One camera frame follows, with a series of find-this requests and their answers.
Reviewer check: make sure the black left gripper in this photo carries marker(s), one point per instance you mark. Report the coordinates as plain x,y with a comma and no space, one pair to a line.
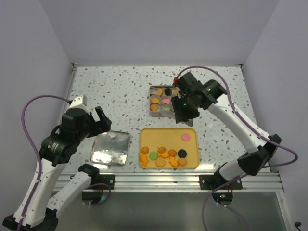
103,125

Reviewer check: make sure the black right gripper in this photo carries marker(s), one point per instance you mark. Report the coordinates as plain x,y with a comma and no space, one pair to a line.
180,112

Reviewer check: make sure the black sandwich cookie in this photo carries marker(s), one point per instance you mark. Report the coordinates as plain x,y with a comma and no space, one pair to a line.
167,91
182,153

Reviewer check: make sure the pink sandwich cookie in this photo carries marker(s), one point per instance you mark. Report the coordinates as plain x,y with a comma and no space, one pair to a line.
185,137
166,101

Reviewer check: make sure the green sandwich cookie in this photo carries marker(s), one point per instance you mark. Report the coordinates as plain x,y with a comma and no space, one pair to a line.
153,155
167,109

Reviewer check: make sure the round biscuit cookie top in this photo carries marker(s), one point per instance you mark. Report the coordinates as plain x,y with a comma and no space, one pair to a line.
155,101

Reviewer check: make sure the round biscuit cookie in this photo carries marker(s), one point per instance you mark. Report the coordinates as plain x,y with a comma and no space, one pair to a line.
155,101
153,107

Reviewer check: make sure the swirl butter cookie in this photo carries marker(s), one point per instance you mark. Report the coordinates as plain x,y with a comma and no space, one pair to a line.
144,150
161,150

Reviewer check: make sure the metal tongs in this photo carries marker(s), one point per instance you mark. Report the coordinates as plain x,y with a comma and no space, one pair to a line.
190,123

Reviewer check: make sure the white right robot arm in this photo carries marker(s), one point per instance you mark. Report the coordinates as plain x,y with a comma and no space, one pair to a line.
259,145

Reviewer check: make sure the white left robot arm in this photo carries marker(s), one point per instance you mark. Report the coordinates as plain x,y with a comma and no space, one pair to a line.
40,209

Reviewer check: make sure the silver tin lid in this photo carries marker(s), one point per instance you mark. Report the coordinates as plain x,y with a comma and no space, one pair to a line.
111,148

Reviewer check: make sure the silver cookie tin box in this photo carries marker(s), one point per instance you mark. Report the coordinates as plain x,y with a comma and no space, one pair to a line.
160,112

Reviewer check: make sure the orange fish cookie left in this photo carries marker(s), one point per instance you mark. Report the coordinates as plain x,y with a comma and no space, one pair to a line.
143,160

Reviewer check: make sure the orange fish cookie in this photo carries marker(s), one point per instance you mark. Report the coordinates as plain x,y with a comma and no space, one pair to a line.
165,155
173,162
143,160

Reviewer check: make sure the chocolate chip cookie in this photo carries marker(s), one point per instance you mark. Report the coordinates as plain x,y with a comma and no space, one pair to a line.
172,153

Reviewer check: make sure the yellow plastic tray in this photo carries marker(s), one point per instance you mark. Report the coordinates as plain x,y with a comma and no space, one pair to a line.
170,138

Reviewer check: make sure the orange fish cookie middle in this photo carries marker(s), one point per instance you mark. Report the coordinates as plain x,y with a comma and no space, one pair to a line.
165,155

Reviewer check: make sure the brown round cookie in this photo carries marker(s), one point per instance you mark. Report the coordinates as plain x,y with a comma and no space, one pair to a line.
182,161

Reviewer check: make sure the orange fish cookie right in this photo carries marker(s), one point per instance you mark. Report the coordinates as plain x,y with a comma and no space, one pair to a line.
173,162

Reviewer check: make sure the round beige dotted cookie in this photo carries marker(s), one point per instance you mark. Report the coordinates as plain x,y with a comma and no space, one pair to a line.
160,162

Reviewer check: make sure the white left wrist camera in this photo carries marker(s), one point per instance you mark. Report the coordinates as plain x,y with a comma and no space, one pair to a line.
79,102

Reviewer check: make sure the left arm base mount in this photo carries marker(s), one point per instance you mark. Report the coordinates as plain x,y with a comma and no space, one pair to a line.
108,179

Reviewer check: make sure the aluminium frame rail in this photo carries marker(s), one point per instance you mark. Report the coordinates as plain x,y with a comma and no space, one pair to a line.
187,182

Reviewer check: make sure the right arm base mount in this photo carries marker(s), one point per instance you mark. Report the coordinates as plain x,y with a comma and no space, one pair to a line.
211,182

